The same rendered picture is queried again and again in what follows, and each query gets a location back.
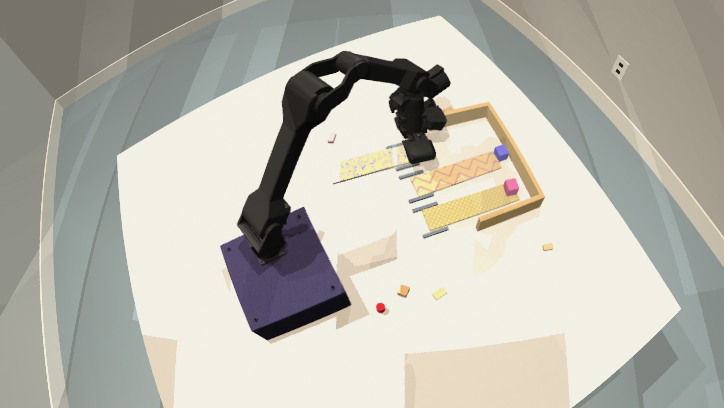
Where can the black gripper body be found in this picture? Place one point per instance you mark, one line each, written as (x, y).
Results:
(419, 148)

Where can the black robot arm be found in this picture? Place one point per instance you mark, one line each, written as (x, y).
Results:
(306, 103)

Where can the small orange block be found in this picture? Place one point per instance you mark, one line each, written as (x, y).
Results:
(403, 291)

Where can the orange strip with blue dots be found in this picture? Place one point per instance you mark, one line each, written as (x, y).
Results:
(368, 164)

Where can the yellow patterned strip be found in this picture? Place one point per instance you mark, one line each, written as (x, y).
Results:
(449, 212)

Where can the tan u-shaped frame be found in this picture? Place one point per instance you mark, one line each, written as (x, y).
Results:
(493, 168)

